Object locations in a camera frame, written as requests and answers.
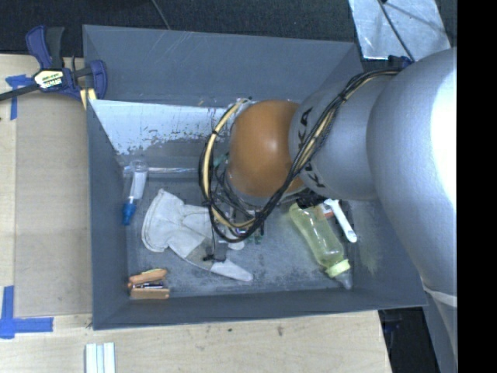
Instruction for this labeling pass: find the white cloth glove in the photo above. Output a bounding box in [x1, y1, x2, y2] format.
[141, 187, 255, 283]

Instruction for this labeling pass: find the orange-brown stapler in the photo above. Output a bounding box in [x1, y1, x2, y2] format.
[127, 267, 172, 301]

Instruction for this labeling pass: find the yellow clear plastic bottle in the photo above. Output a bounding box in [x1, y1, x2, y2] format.
[288, 202, 355, 291]

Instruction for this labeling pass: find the clear tube with blue tip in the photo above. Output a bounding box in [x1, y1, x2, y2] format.
[121, 159, 150, 227]

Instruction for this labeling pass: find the pale wood board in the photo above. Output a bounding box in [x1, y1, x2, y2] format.
[14, 93, 95, 319]

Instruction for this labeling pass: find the grey metal bin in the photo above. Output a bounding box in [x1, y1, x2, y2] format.
[81, 24, 429, 331]

